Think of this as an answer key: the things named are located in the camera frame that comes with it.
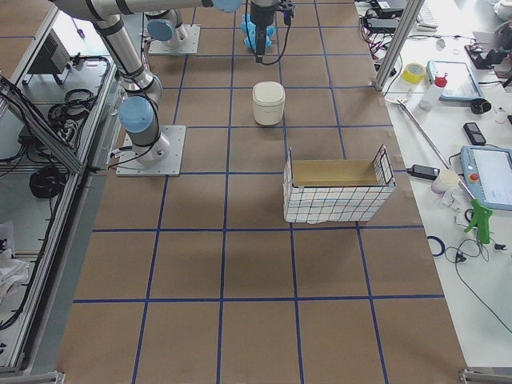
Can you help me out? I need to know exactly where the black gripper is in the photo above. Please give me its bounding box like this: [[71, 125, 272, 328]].
[[250, 0, 294, 64]]

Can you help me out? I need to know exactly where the cream plastic trash can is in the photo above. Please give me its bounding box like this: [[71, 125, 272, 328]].
[[252, 81, 286, 126]]

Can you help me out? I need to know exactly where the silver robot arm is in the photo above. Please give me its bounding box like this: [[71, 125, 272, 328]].
[[145, 9, 189, 46], [54, 1, 242, 173]]

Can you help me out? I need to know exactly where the blue plush toy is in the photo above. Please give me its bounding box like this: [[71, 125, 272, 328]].
[[240, 14, 275, 50]]

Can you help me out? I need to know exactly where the yellow tape roll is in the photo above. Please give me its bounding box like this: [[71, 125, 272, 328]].
[[402, 63, 426, 85]]

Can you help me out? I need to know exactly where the checkered cardboard box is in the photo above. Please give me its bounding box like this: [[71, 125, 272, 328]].
[[283, 145, 396, 224]]

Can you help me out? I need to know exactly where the red capped white bottle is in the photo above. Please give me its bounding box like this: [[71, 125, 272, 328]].
[[418, 73, 447, 111]]

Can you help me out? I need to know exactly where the grey control box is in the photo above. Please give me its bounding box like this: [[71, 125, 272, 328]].
[[27, 29, 70, 85]]

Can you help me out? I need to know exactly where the black power adapter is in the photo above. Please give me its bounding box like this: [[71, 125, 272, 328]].
[[406, 164, 440, 181]]

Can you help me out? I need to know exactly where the black tape roll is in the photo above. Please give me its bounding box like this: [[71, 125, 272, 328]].
[[470, 98, 492, 115]]

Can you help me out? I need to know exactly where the white purple cup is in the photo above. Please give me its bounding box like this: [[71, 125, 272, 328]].
[[430, 169, 459, 194]]

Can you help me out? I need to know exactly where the black phone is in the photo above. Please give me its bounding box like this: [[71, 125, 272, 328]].
[[463, 122, 486, 146]]

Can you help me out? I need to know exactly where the teach pendant with screen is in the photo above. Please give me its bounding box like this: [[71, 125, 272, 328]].
[[460, 146, 511, 210]]

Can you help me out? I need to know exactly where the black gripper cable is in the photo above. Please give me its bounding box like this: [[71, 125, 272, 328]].
[[262, 11, 291, 66]]

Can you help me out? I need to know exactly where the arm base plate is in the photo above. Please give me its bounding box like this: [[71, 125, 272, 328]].
[[149, 24, 201, 56], [115, 126, 186, 177]]

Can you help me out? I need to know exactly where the aluminium frame post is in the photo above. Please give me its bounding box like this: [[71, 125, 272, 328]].
[[374, 0, 424, 91]]

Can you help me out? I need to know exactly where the black coiled cable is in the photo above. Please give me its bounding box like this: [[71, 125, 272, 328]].
[[29, 166, 66, 199]]

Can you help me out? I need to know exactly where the blue tape ring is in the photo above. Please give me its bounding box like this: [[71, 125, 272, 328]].
[[426, 235, 446, 258]]

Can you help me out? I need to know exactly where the green handled grabber tool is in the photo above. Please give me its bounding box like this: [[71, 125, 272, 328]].
[[391, 99, 493, 244]]

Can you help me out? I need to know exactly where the black earphone cable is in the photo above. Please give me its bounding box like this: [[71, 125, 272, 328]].
[[443, 237, 512, 338]]

